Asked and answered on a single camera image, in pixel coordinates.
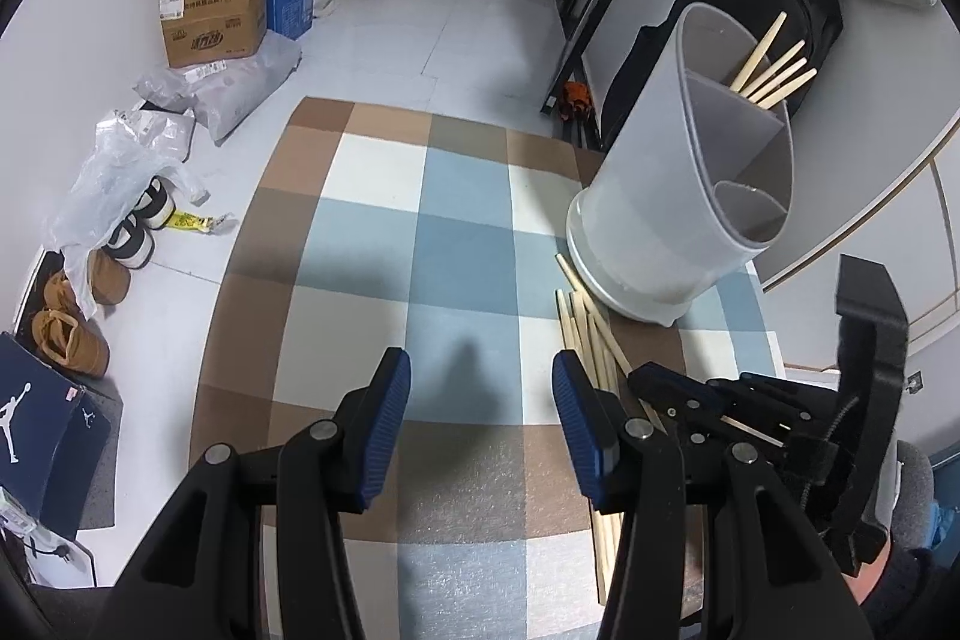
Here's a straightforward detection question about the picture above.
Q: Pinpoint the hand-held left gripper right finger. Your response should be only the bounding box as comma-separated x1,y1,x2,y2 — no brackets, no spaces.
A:
551,350,875,640

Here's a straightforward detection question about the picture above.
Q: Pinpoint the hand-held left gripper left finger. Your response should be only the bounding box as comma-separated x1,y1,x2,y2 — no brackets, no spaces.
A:
112,346,412,640

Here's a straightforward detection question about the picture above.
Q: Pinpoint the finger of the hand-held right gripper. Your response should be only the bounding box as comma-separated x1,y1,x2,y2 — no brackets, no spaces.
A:
628,362,758,420
667,411,796,461

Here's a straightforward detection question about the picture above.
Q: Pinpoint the tan wooden chopstick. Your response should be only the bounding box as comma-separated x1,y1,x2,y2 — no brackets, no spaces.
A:
739,40,806,95
756,68,818,109
721,416,785,446
748,56,811,100
730,11,788,92

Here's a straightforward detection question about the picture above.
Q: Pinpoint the pile of wooden chopsticks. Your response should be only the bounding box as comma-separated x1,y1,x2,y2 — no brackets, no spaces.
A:
553,254,680,607

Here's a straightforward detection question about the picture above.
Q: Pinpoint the translucent white utensil holder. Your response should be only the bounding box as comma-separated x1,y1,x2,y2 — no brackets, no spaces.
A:
566,1,796,327

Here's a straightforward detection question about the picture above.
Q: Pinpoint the person's right forearm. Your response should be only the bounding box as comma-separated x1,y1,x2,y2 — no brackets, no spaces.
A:
855,441,960,640

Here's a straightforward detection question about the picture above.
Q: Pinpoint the checked table mat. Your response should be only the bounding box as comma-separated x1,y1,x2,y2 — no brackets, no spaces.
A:
187,96,788,640

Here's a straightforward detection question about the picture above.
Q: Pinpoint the yellow wrapper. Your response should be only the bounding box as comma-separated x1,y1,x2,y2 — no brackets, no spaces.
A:
171,209,239,236

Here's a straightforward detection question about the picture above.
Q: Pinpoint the orange black tool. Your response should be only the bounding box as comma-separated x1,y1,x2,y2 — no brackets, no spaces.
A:
551,81,597,124

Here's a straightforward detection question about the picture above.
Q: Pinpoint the brown shoe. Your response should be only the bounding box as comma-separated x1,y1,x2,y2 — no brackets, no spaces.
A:
41,250,132,311
30,308,112,380

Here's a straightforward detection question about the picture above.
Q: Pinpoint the white black sneaker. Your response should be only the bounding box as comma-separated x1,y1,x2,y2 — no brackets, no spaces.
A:
105,212,155,270
131,175,175,230

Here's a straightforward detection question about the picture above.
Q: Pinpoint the blue shoe box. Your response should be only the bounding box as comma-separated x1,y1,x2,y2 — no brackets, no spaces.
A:
0,331,113,540

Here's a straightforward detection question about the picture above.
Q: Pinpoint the clear plastic bag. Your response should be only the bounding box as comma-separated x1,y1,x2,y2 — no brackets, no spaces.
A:
45,122,207,319

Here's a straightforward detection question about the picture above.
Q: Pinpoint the grey parcel bag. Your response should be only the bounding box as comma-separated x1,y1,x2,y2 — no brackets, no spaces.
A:
133,36,302,145

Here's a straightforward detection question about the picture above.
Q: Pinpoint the white parcel bag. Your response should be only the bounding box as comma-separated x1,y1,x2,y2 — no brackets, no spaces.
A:
94,110,196,161

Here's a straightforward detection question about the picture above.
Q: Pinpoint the brown cardboard box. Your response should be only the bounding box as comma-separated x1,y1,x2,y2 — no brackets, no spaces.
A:
157,0,269,70

